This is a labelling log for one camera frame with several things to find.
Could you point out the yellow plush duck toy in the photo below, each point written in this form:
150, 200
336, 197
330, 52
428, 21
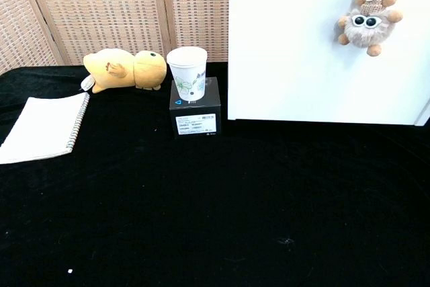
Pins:
117, 78

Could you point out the white floral paper cup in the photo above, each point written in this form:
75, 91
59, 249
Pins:
188, 72

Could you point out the white spiral notebook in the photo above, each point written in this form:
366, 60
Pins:
40, 129

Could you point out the white cabinet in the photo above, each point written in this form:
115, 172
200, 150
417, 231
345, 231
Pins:
285, 48

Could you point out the black velvet tablecloth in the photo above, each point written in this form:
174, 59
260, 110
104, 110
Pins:
201, 206

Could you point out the woven bamboo folding screen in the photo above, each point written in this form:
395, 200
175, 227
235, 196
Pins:
100, 8

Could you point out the black cardboard product box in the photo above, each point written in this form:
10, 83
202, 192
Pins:
195, 112

